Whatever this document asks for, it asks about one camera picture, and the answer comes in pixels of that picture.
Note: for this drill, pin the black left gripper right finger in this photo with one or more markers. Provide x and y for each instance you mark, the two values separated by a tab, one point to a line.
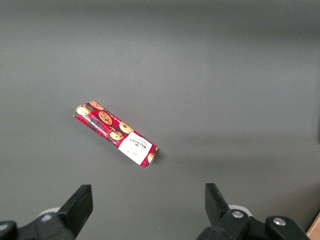
220	212

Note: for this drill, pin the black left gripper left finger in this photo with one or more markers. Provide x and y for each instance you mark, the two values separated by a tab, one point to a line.
75	210

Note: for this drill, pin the red tartan cookie box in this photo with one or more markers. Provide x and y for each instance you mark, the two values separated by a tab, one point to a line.
117	130

